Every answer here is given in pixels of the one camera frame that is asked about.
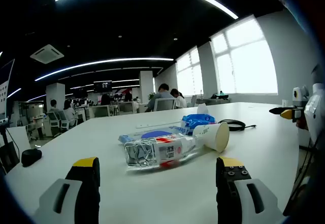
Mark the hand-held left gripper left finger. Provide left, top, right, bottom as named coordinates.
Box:
left=34, top=157, right=101, bottom=224

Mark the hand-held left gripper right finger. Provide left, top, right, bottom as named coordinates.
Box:
left=215, top=156, right=284, bottom=224

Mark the white paper cup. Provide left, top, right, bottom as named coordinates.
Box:
left=192, top=121, right=231, bottom=151

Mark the blue tissue pack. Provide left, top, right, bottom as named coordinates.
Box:
left=180, top=104, right=216, bottom=136

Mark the clear plastic water bottle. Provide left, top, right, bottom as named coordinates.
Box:
left=123, top=135, right=201, bottom=174

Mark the blue white wipes packet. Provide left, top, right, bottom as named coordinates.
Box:
left=118, top=126, right=188, bottom=146

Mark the large bright window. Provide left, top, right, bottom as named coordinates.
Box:
left=210, top=15, right=279, bottom=95

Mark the dark bag with teal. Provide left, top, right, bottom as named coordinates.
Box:
left=210, top=90, right=231, bottom=100

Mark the white table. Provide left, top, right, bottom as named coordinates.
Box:
left=4, top=102, right=302, bottom=224

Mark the round black object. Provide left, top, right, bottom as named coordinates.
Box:
left=21, top=148, right=43, bottom=168

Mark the window with blinds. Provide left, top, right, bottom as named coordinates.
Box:
left=176, top=46, right=204, bottom=97

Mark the white power strip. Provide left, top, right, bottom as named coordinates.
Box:
left=136, top=118, right=183, bottom=129

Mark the hanging display screen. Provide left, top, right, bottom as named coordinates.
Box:
left=93, top=80, right=113, bottom=92

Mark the white office chair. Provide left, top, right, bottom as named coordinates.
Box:
left=153, top=98, right=176, bottom=112

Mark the ceiling air conditioner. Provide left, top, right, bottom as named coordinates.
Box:
left=29, top=44, right=64, bottom=65

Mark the thin black cable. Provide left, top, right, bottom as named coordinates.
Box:
left=283, top=132, right=321, bottom=217

